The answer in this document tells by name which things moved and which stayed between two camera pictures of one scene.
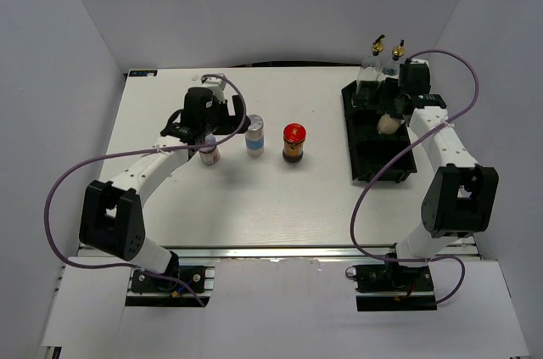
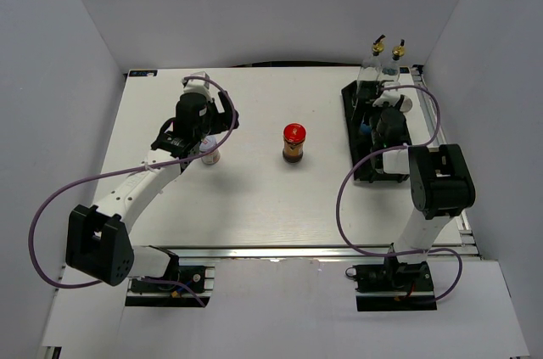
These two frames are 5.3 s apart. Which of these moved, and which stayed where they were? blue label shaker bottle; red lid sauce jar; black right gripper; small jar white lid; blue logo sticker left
Moved: black right gripper; blue label shaker bottle
Stayed: blue logo sticker left; small jar white lid; red lid sauce jar
